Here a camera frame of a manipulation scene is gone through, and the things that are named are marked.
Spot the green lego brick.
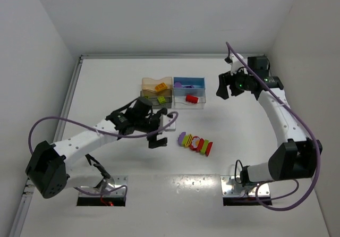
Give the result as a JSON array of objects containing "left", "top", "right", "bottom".
[{"left": 157, "top": 96, "right": 166, "bottom": 104}]

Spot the yellow lego piece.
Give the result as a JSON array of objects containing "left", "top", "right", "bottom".
[{"left": 155, "top": 82, "right": 168, "bottom": 92}]

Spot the red lego piece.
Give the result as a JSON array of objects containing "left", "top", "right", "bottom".
[{"left": 185, "top": 95, "right": 199, "bottom": 104}]

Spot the multicolour lego stack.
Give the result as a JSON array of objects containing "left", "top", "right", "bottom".
[{"left": 177, "top": 132, "right": 213, "bottom": 157}]

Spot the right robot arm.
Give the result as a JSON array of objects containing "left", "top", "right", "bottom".
[{"left": 216, "top": 54, "right": 322, "bottom": 186}]

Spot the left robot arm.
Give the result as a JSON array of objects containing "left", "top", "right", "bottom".
[{"left": 25, "top": 97, "right": 178, "bottom": 199}]

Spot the clear container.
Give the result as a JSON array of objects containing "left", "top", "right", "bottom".
[{"left": 173, "top": 96, "right": 206, "bottom": 109}]

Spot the grey translucent container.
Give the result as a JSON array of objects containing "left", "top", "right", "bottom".
[{"left": 140, "top": 89, "right": 173, "bottom": 109}]

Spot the purple round lego piece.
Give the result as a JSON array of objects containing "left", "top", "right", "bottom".
[{"left": 174, "top": 82, "right": 183, "bottom": 88}]

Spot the blue container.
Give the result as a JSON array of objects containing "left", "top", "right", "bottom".
[{"left": 173, "top": 77, "right": 206, "bottom": 97}]

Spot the orange translucent container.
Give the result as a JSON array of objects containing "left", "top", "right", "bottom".
[{"left": 141, "top": 77, "right": 173, "bottom": 97}]

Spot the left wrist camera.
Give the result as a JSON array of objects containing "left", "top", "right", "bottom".
[{"left": 160, "top": 115, "right": 176, "bottom": 132}]

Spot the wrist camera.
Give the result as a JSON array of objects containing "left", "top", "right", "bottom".
[
  {"left": 225, "top": 53, "right": 244, "bottom": 75},
  {"left": 160, "top": 115, "right": 176, "bottom": 132}
]

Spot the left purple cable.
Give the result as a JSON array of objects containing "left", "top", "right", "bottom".
[{"left": 28, "top": 111, "right": 179, "bottom": 197}]

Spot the purple cable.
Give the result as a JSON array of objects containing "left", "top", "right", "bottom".
[
  {"left": 225, "top": 41, "right": 321, "bottom": 211},
  {"left": 28, "top": 111, "right": 179, "bottom": 197}
]

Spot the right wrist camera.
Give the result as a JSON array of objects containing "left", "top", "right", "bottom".
[{"left": 225, "top": 53, "right": 244, "bottom": 75}]

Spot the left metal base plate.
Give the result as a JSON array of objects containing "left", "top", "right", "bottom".
[{"left": 78, "top": 175, "right": 128, "bottom": 198}]

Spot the metal base plate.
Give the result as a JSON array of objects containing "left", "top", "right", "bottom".
[
  {"left": 220, "top": 175, "right": 259, "bottom": 198},
  {"left": 78, "top": 175, "right": 128, "bottom": 198}
]

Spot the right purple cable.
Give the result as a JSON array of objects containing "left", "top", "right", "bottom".
[{"left": 225, "top": 41, "right": 321, "bottom": 211}]

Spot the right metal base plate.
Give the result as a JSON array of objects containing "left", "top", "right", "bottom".
[{"left": 220, "top": 175, "right": 259, "bottom": 198}]

